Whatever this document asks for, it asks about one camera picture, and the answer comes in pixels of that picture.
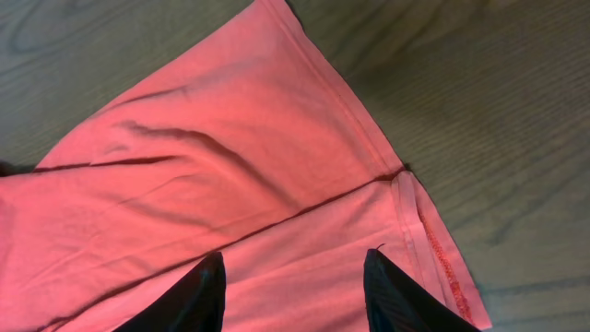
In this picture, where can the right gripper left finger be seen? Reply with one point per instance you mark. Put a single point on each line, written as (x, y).
(196, 303)

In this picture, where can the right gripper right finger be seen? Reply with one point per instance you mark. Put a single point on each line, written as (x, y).
(396, 303)

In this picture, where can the red t-shirt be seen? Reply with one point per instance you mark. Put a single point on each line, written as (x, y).
(249, 143)

